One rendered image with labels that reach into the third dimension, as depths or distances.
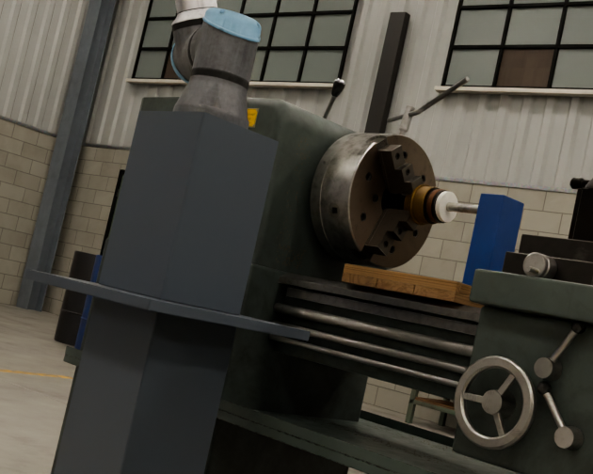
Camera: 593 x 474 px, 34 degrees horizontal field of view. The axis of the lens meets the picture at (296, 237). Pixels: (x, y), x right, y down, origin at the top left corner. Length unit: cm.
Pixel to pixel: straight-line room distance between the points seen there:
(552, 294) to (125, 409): 77
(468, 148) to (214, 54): 827
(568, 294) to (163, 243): 71
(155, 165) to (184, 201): 12
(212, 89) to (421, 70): 886
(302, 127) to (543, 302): 84
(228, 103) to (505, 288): 63
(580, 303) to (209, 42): 85
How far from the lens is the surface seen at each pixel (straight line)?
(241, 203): 185
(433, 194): 216
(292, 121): 223
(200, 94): 187
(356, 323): 206
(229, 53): 189
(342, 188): 217
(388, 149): 220
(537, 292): 165
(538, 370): 165
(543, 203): 948
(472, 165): 997
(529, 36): 1013
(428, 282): 193
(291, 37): 1192
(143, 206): 185
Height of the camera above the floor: 79
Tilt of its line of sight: 4 degrees up
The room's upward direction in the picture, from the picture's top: 13 degrees clockwise
